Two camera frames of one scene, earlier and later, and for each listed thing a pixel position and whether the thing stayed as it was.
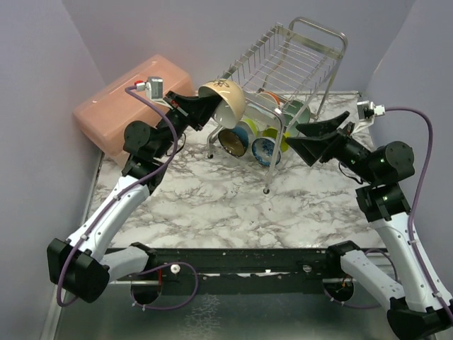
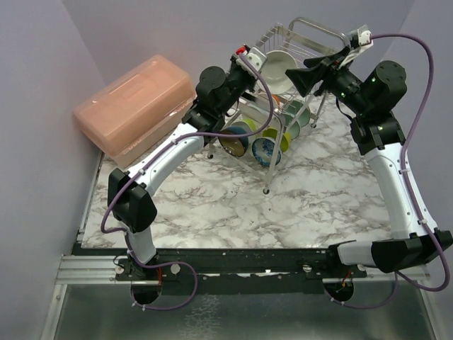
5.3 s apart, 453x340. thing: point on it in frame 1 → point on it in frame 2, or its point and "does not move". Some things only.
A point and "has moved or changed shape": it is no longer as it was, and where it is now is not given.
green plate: x=291 y=109 does not move
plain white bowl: x=232 y=107 has moved or changed shape
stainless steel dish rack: x=286 y=74 does not move
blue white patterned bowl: x=262 y=149 does not move
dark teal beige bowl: x=234 y=141 does not move
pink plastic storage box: x=105 y=117 does not move
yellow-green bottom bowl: x=272 y=132 does not move
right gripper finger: x=331 y=124 → x=320 y=61
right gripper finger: x=311 y=149 → x=308 y=78
